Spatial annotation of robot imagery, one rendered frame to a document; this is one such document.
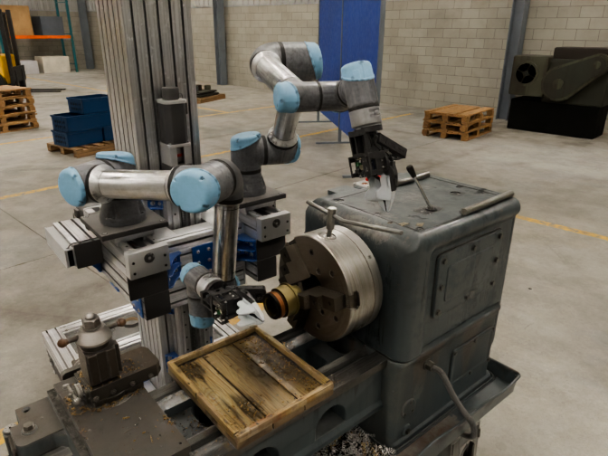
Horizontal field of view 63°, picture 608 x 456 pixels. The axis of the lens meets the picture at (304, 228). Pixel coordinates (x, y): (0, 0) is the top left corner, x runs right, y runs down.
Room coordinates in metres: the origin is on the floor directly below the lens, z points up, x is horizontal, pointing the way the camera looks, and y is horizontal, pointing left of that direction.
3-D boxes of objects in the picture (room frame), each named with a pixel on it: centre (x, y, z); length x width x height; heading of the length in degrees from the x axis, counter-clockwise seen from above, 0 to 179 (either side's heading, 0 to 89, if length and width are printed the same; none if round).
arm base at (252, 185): (1.89, 0.23, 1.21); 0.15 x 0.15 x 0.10
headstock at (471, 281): (1.55, -0.36, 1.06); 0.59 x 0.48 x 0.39; 130
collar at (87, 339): (0.94, 0.47, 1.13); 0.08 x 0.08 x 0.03
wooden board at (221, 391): (1.11, 0.15, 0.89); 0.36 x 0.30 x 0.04; 40
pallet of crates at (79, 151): (7.81, 3.27, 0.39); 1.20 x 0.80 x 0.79; 145
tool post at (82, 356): (0.94, 0.46, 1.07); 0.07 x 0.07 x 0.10; 40
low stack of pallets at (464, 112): (9.18, -2.80, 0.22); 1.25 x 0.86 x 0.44; 140
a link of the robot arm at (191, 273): (1.32, 0.31, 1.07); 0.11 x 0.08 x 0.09; 40
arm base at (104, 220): (1.58, 0.61, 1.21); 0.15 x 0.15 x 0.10
